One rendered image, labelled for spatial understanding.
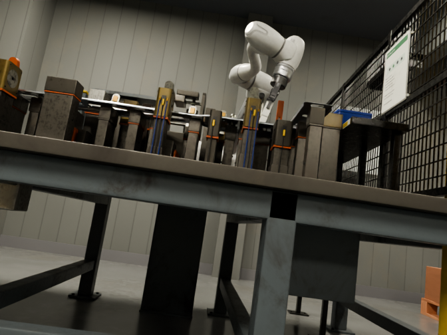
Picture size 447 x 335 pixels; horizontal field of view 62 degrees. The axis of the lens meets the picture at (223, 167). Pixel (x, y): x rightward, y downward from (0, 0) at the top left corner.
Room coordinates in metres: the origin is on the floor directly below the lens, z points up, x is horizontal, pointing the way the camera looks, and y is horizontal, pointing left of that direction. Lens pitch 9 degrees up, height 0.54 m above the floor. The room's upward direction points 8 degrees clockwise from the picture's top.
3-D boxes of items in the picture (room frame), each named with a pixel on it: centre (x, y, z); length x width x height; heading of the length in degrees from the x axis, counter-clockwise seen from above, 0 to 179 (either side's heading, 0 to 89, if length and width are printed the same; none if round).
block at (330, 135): (1.47, -0.41, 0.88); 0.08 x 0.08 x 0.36; 0
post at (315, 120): (1.22, -0.29, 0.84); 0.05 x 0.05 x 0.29; 0
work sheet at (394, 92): (1.50, -0.69, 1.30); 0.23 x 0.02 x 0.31; 0
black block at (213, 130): (1.42, 0.06, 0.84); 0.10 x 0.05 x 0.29; 0
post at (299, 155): (1.40, -0.29, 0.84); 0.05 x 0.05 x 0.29; 0
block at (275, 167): (1.40, -0.21, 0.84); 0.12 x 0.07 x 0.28; 0
